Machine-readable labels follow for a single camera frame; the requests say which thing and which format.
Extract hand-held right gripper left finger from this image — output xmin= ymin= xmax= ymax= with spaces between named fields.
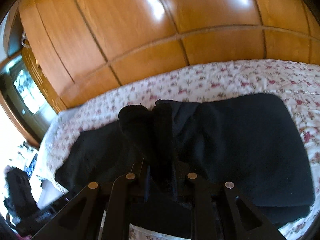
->
xmin=32 ymin=165 xmax=151 ymax=240

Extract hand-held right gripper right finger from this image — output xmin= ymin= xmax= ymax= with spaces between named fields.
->
xmin=175 ymin=170 xmax=288 ymax=240

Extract black pants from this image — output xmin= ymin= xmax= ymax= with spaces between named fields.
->
xmin=55 ymin=94 xmax=315 ymax=230

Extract white mattress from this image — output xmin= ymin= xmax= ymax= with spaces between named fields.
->
xmin=37 ymin=177 xmax=69 ymax=207

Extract dark cloth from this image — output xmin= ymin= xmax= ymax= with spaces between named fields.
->
xmin=4 ymin=165 xmax=52 ymax=233

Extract floral bedspread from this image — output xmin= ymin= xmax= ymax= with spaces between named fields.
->
xmin=32 ymin=59 xmax=320 ymax=240

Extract wooden wardrobe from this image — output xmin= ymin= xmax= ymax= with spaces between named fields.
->
xmin=5 ymin=0 xmax=320 ymax=114

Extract white hanging strap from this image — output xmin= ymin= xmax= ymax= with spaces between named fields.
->
xmin=21 ymin=30 xmax=32 ymax=49

